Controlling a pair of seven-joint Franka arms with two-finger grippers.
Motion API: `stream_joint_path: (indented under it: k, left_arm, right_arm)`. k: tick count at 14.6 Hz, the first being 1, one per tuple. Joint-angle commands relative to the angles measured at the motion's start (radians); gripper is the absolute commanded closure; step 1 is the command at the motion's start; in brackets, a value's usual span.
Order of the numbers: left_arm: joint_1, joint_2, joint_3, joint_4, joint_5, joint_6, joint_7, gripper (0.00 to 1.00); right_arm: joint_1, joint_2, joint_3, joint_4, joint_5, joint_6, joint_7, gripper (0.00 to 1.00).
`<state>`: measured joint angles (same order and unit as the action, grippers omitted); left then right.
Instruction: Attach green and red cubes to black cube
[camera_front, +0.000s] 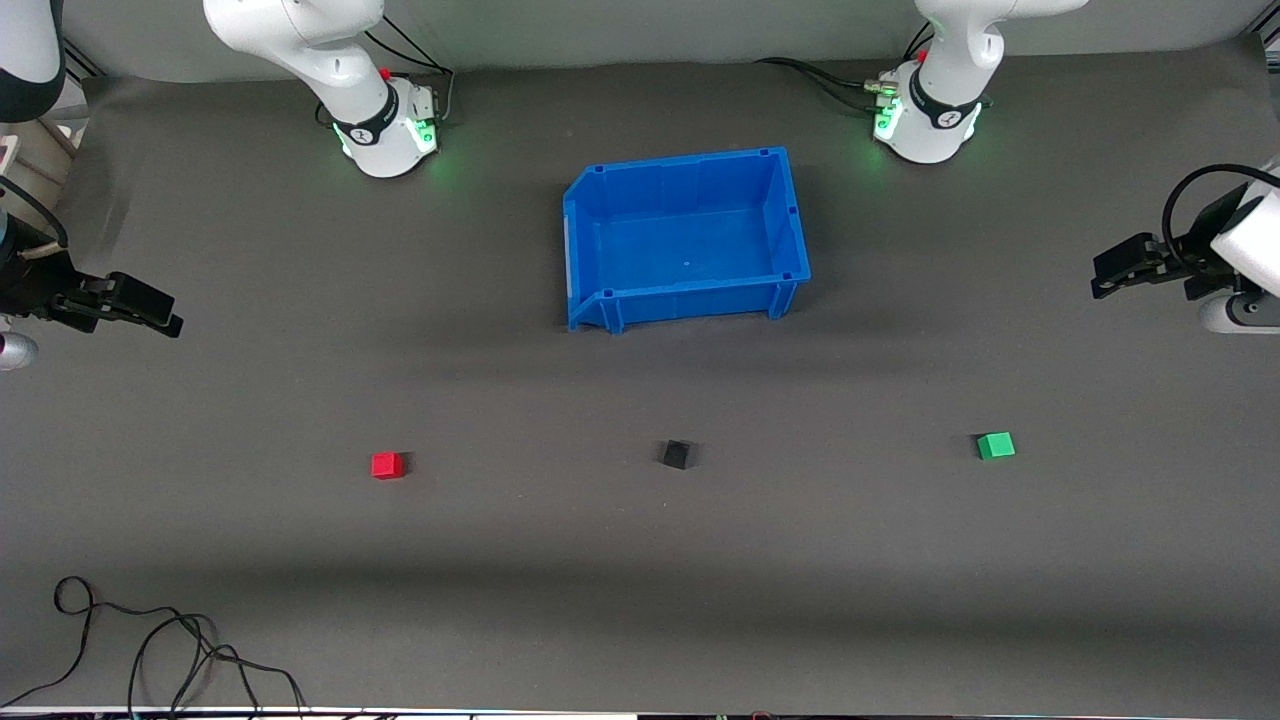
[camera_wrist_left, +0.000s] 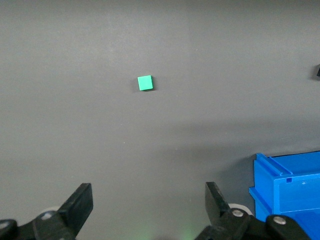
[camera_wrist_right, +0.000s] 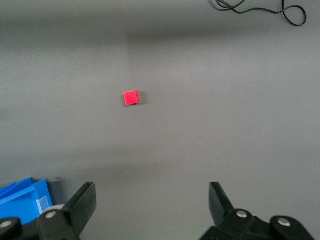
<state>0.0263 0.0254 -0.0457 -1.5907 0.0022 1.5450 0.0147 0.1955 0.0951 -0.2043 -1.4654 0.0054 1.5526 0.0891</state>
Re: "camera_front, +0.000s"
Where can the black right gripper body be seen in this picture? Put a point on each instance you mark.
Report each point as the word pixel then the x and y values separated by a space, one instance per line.
pixel 30 285

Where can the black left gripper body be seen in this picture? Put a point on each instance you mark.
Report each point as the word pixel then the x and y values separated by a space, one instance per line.
pixel 1192 262

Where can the small green cube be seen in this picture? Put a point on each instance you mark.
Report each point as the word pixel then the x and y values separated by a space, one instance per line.
pixel 996 446

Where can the small red cube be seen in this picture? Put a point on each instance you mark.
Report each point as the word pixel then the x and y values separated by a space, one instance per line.
pixel 388 466

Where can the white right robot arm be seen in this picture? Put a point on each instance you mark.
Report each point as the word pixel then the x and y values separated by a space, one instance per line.
pixel 340 70

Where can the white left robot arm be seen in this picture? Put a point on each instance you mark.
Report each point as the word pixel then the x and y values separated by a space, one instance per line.
pixel 960 45

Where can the small black cube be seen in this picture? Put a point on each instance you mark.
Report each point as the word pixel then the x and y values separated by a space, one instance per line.
pixel 677 455

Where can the beige plastic crate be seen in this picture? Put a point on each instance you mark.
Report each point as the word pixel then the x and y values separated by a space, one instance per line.
pixel 35 165

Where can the blue plastic storage bin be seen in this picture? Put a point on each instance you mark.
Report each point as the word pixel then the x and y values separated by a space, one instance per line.
pixel 690 240

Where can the dark grey table mat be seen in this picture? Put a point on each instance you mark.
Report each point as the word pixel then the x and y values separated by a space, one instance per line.
pixel 640 560

